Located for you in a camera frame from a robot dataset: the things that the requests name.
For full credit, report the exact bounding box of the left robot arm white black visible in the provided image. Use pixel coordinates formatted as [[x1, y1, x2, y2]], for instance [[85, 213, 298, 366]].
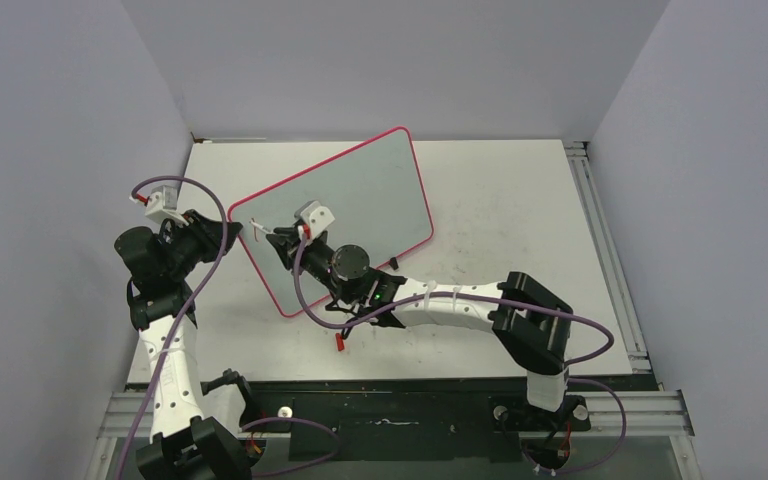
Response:
[[114, 210, 252, 479]]

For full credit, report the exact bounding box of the aluminium front rail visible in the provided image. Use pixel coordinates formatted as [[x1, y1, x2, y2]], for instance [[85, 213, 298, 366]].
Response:
[[95, 390, 695, 440]]

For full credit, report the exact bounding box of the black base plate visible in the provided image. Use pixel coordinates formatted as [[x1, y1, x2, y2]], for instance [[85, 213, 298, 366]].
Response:
[[228, 377, 591, 463]]

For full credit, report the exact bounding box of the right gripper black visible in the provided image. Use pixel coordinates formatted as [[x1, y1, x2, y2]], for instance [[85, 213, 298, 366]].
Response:
[[268, 229, 356, 306]]

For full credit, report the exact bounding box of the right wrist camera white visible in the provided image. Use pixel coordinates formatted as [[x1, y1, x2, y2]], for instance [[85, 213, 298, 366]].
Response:
[[294, 200, 335, 240]]

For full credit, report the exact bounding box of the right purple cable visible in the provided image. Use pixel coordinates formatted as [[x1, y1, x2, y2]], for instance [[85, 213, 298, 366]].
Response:
[[292, 228, 629, 477]]

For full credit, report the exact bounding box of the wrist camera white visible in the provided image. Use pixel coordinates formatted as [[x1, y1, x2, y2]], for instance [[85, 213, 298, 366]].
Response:
[[294, 200, 335, 240], [132, 185, 185, 225]]

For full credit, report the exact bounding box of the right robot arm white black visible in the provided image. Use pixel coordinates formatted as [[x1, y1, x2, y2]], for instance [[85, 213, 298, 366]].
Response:
[[266, 227, 573, 428]]

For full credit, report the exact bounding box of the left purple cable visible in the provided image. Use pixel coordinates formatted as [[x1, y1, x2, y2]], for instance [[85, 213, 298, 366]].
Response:
[[112, 176, 342, 480]]

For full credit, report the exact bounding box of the pink framed whiteboard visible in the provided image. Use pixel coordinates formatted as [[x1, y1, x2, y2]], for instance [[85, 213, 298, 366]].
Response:
[[228, 126, 434, 317]]

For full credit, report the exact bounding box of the white marker pen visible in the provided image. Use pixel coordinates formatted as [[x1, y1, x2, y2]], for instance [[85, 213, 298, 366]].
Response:
[[250, 220, 273, 235]]

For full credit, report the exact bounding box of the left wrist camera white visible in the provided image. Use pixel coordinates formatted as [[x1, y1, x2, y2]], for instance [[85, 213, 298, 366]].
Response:
[[132, 185, 185, 225]]

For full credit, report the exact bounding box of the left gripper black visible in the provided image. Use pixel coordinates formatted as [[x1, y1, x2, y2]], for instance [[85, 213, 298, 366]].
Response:
[[163, 209, 241, 279]]

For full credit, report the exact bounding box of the aluminium side rail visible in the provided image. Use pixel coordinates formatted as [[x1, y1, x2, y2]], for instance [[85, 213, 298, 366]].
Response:
[[563, 141, 652, 374]]

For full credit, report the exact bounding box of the purple cable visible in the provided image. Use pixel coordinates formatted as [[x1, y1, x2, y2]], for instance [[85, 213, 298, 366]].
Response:
[[112, 176, 342, 480], [292, 228, 629, 477]]

